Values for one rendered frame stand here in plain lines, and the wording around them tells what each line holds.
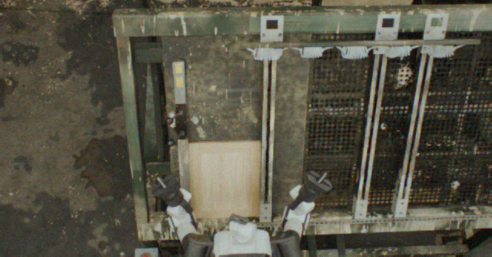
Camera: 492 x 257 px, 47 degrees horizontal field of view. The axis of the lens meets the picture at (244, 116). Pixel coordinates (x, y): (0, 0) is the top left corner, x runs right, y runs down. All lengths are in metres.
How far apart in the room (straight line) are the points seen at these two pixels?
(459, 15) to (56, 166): 3.00
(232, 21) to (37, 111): 2.50
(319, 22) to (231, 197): 1.09
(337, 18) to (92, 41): 2.80
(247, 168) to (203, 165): 0.23
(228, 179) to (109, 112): 1.76
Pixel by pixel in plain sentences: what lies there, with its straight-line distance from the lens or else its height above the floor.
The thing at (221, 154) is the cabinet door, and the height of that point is 1.24.
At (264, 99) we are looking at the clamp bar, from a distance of 2.76.
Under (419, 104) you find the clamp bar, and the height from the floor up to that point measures 1.50.
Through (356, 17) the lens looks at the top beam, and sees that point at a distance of 2.64.
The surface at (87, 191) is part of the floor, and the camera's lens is 4.33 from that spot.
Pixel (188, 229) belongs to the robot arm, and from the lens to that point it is 2.82.
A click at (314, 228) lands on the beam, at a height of 0.84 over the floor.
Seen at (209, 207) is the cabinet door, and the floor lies 0.95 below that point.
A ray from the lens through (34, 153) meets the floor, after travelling 4.56.
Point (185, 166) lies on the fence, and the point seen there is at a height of 1.21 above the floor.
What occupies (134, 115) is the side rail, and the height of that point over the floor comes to 1.47.
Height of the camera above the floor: 3.93
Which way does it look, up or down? 61 degrees down
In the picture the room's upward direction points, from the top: 4 degrees clockwise
